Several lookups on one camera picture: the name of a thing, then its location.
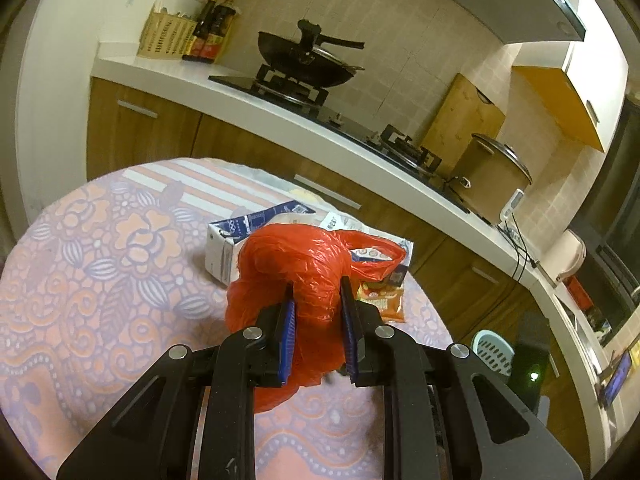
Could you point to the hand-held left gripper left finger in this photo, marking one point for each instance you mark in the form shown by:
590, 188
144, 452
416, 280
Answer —
286, 340

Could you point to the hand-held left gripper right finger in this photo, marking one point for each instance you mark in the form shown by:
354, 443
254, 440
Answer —
348, 330

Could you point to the orange snack packet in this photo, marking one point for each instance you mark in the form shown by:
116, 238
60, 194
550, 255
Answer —
385, 305

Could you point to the red plastic bag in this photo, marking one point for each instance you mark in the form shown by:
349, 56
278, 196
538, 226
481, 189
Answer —
280, 265

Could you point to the white and blue milk carton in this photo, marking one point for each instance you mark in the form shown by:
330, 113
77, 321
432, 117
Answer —
225, 255

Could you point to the white printed wrapper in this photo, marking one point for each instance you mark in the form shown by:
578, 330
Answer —
340, 221

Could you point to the green plastic stool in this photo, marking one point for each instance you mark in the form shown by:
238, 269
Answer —
492, 355

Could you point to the black bin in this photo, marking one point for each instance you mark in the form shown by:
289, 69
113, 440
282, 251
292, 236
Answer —
530, 350

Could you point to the floral pink tablecloth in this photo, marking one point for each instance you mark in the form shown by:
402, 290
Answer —
100, 260

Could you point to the pot with glass lid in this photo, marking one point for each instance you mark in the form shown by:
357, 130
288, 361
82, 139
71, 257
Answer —
490, 180

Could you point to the black gas stove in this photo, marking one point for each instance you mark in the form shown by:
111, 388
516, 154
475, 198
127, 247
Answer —
345, 120

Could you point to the white plastic jug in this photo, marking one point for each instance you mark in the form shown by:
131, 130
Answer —
562, 257

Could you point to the wooden cutting board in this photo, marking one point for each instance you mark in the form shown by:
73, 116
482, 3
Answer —
460, 115

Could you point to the kitchen counter with wooden cabinets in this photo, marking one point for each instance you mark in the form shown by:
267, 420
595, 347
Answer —
150, 125

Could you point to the black wok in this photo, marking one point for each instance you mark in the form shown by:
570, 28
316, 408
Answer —
300, 67

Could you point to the glass wok lid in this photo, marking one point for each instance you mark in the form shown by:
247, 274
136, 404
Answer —
309, 30

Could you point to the dark sauce bottle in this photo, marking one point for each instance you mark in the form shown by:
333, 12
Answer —
200, 35
222, 35

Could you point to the woven basket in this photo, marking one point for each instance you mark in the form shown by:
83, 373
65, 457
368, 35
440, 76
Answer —
165, 35

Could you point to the white refrigerator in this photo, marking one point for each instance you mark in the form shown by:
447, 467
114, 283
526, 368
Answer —
50, 85

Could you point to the range hood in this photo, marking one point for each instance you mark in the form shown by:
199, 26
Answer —
525, 5

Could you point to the yellow and white wall cabinet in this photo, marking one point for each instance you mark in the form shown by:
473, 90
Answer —
575, 95

